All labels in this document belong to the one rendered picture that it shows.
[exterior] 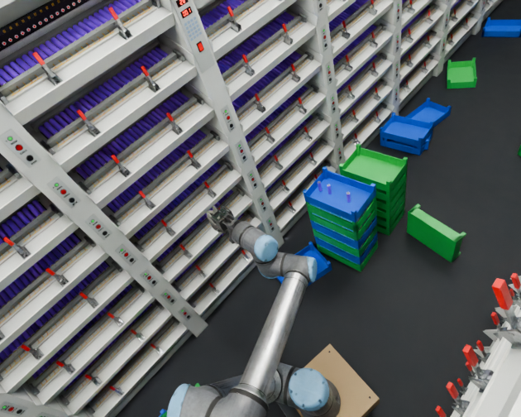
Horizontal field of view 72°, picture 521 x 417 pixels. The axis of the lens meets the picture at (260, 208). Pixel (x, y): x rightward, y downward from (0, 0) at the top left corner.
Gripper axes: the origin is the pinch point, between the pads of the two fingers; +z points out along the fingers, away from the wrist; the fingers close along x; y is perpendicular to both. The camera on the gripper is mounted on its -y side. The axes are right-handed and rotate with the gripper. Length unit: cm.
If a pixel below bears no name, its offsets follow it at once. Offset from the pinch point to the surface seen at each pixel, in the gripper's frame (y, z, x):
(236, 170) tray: -9.4, 19.6, -29.8
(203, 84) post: 40, 15, -30
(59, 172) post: 47, 14, 32
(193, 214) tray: -10.1, 17.8, 1.2
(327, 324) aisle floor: -85, -36, -12
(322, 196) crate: -36, -11, -54
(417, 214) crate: -66, -46, -88
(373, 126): -69, 21, -148
